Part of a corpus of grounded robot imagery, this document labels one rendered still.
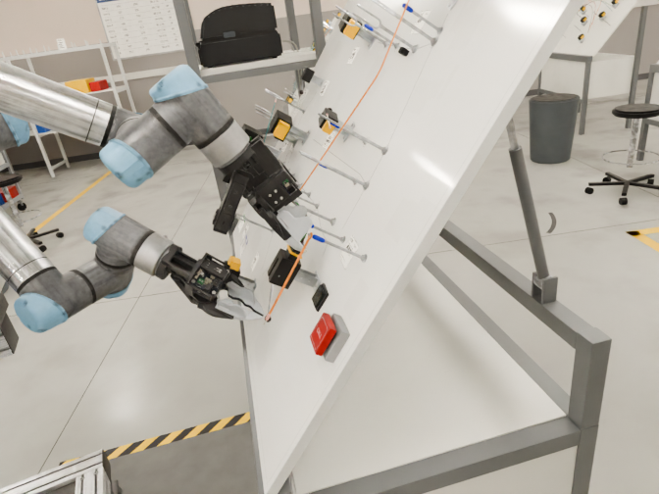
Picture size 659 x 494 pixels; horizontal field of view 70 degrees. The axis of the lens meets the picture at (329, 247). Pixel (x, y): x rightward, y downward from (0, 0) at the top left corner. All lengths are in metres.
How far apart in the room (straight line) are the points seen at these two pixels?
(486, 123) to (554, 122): 4.51
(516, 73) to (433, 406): 0.68
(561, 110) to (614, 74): 1.48
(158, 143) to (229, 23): 1.15
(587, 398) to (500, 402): 0.17
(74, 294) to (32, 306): 0.07
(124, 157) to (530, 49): 0.57
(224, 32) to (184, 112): 1.12
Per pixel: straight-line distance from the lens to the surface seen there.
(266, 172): 0.80
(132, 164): 0.75
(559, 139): 5.23
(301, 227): 0.83
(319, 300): 0.85
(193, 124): 0.76
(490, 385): 1.11
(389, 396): 1.08
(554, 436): 1.04
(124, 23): 8.60
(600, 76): 6.44
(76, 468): 2.08
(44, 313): 0.94
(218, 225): 0.82
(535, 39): 0.69
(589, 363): 0.96
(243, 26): 1.86
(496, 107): 0.67
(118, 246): 0.93
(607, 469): 2.09
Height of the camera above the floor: 1.54
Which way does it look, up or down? 25 degrees down
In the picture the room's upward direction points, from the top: 8 degrees counter-clockwise
